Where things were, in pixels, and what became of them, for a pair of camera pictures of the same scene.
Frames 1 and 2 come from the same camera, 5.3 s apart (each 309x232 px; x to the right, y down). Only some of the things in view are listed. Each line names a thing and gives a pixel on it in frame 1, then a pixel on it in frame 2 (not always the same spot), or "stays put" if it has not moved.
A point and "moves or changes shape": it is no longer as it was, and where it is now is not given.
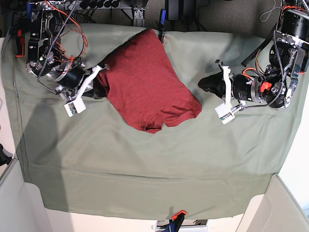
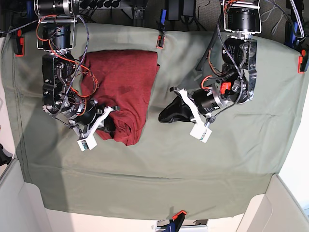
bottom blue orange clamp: x=175 y=223 stays put
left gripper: x=250 y=89 to x=207 y=101
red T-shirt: x=143 y=82 moves or changes shape
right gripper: x=73 y=77 to x=87 y=118
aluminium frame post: x=137 y=14 stays put
